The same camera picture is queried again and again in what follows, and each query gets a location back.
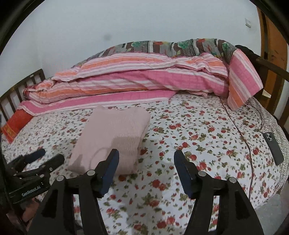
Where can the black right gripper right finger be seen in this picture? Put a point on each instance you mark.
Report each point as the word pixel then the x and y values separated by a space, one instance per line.
pixel 221 206

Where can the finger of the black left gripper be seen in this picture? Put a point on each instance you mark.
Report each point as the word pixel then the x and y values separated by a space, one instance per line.
pixel 23 161
pixel 50 165

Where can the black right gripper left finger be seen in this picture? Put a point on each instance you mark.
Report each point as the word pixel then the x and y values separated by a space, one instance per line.
pixel 55 214

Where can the pink knit sweater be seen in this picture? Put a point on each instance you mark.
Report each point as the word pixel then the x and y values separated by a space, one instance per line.
pixel 108 129

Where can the person's left hand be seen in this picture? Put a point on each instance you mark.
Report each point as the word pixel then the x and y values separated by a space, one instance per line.
pixel 29 209

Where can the red embroidered pillow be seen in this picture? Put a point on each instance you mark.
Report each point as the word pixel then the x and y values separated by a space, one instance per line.
pixel 16 123

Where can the dark wooden headboard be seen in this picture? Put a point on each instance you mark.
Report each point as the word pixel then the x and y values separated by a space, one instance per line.
pixel 12 98

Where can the black smartphone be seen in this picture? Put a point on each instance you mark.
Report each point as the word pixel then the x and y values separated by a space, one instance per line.
pixel 274 147

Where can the white floral bed sheet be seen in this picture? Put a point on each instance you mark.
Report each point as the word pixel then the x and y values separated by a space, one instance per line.
pixel 219 141

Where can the pink orange striped quilt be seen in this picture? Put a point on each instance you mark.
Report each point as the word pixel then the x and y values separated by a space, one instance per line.
pixel 136 77

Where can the dark wooden footboard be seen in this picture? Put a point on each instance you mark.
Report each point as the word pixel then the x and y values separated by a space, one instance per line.
pixel 272 76

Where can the dark patterned floral blanket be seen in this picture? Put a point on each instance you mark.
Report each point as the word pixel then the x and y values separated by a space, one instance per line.
pixel 189 48

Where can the brown wooden door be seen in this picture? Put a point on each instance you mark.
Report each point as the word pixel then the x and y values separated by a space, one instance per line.
pixel 274 49

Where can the white wall switch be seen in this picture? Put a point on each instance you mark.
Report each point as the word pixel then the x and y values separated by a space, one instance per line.
pixel 248 23

